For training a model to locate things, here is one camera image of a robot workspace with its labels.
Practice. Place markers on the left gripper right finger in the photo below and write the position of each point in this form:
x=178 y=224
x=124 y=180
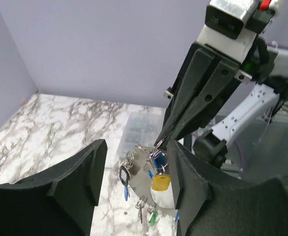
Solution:
x=213 y=203

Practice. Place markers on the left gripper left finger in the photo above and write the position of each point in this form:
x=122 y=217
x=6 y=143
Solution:
x=58 y=201

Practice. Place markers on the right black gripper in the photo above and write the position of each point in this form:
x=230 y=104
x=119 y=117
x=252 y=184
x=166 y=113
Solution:
x=205 y=81

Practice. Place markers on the blue tag key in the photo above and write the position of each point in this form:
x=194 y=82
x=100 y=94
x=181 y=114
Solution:
x=158 y=159

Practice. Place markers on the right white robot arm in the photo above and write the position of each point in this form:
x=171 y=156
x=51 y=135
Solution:
x=213 y=150

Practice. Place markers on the yellow key tag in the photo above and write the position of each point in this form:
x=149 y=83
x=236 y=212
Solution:
x=160 y=182

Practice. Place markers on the green key tag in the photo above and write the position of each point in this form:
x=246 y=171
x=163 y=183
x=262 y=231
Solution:
x=153 y=220

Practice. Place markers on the black tag key bottom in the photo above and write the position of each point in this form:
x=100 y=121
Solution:
x=140 y=205

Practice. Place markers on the black key tag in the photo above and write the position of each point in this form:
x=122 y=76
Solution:
x=124 y=175

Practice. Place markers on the clear plastic screw box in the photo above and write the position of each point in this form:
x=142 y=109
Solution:
x=140 y=129

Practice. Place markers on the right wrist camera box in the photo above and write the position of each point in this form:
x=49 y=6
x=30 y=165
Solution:
x=231 y=26

